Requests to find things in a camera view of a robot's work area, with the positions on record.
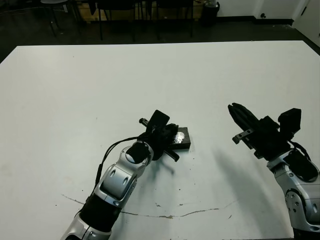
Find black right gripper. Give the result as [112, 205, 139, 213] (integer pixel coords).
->
[227, 101, 294, 160]

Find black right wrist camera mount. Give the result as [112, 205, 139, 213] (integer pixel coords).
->
[277, 107, 303, 137]

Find grey plastic chair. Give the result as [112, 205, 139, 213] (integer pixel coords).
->
[39, 0, 83, 38]

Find white door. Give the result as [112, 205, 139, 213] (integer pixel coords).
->
[293, 0, 320, 50]

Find black trash bin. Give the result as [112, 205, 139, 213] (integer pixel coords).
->
[201, 1, 221, 26]

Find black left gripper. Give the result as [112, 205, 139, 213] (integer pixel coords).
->
[138, 116, 180, 163]

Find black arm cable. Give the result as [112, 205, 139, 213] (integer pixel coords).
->
[93, 135, 141, 193]
[289, 141, 313, 162]

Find wooden shipping crate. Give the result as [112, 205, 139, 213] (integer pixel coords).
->
[77, 0, 101, 20]

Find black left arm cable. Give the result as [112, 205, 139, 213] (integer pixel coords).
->
[93, 135, 141, 193]

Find black box lid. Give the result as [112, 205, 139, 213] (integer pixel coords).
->
[169, 126, 191, 150]

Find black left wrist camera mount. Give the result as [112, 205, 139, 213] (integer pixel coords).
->
[148, 109, 171, 130]

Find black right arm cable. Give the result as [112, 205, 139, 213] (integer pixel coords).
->
[289, 141, 313, 162]

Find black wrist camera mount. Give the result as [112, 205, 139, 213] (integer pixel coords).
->
[148, 109, 171, 130]
[277, 107, 303, 137]

